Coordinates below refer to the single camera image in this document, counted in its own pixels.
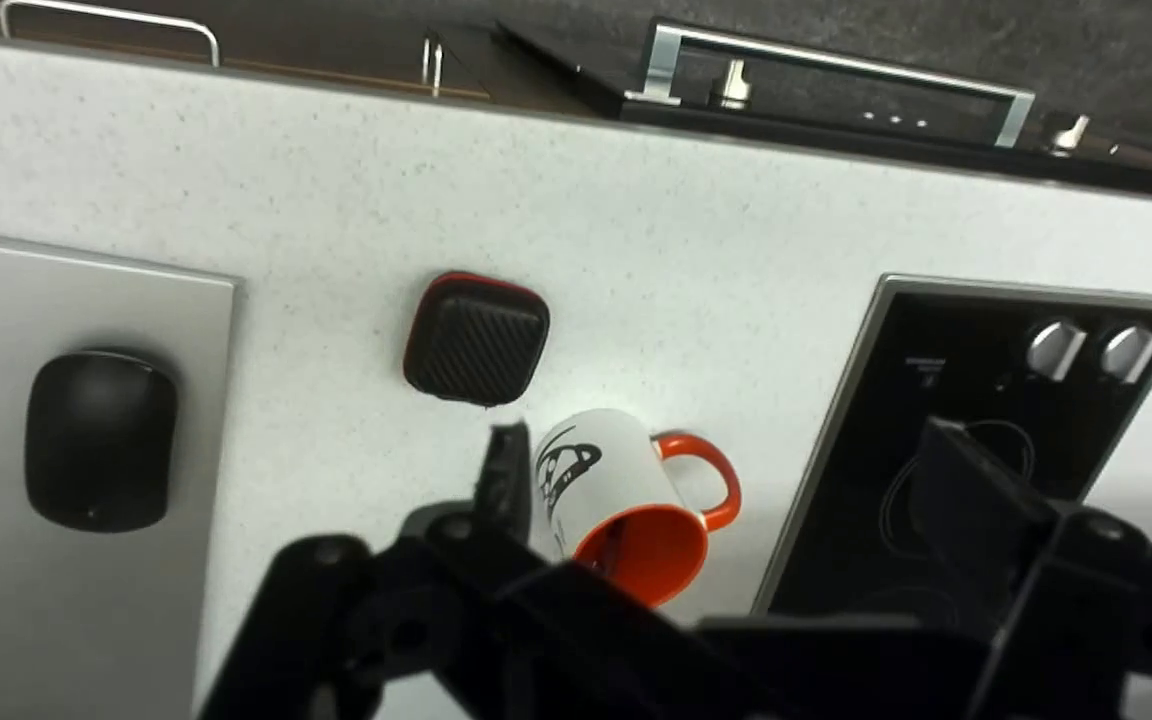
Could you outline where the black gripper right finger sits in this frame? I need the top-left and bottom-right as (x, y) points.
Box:
(911, 417), (1152, 720)

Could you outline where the silver cooktop knob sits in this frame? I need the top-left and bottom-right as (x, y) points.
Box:
(1023, 317), (1088, 383)
(1095, 321), (1152, 387)

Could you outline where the white mug orange inside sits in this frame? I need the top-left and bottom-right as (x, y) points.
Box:
(529, 404), (748, 611)

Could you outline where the silver drawer handle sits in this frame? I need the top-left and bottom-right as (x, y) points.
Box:
(0, 0), (225, 72)

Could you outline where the grey closed laptop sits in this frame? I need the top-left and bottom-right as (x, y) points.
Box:
(748, 271), (1152, 625)

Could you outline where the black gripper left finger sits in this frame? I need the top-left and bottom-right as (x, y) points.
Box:
(199, 419), (700, 720)

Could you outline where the silver closed laptop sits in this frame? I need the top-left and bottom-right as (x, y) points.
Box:
(0, 225), (249, 720)

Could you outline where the silver cabinet door handle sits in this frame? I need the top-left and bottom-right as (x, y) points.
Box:
(415, 34), (450, 99)

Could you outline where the black red earbud case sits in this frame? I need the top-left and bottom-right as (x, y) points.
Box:
(399, 268), (557, 413)

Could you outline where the black computer mouse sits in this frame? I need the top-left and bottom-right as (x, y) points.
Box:
(24, 348), (185, 537)

